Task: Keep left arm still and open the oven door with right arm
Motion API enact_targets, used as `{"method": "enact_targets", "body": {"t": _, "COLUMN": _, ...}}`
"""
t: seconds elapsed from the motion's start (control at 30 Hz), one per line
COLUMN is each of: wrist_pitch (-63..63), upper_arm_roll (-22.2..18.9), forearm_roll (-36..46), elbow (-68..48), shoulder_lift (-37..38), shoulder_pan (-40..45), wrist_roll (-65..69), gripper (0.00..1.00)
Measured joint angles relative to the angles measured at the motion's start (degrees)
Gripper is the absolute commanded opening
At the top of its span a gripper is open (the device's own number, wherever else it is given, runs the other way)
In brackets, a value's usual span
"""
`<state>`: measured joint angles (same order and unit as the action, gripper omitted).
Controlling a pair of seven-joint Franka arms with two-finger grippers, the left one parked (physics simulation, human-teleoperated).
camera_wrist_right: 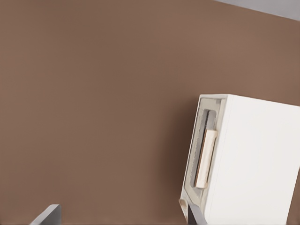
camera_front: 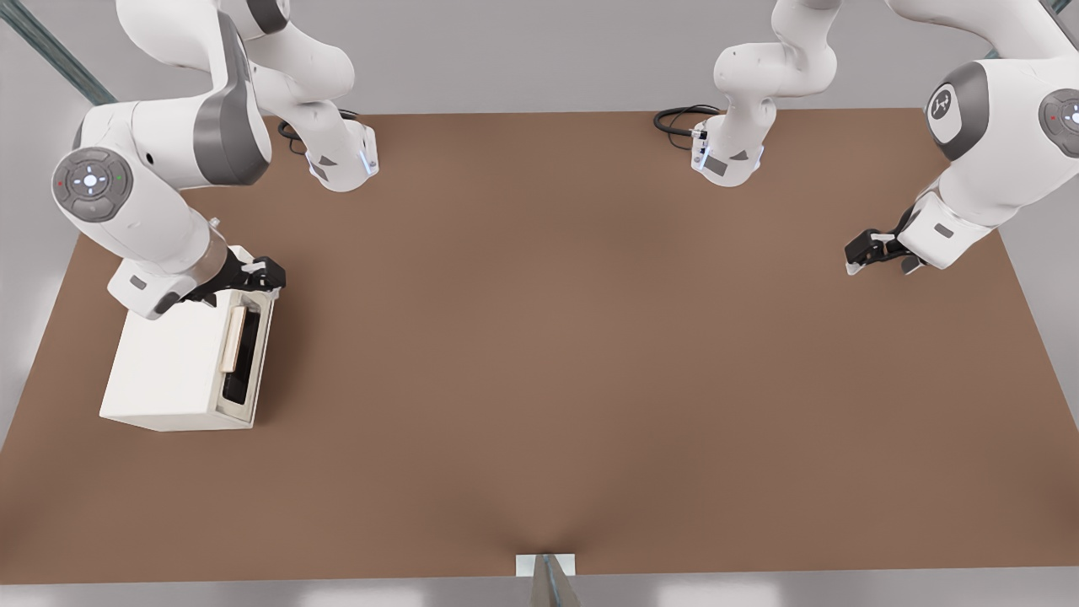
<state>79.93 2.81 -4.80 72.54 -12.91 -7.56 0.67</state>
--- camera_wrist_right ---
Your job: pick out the small pale oven knob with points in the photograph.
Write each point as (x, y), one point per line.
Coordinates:
(182, 203)

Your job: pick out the white oven door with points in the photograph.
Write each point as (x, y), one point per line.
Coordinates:
(198, 150)

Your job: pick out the white oven body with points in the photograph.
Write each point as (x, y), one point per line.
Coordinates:
(253, 161)

